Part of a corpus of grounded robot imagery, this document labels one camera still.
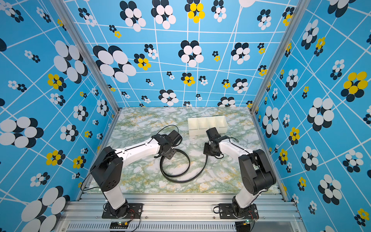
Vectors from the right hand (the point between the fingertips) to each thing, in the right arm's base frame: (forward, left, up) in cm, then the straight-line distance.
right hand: (208, 151), depth 93 cm
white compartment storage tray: (+24, +6, -4) cm, 25 cm away
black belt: (-16, +27, -1) cm, 31 cm away
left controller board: (-40, +48, -4) cm, 62 cm away
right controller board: (-39, -15, -4) cm, 42 cm away
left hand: (-2, +25, +4) cm, 25 cm away
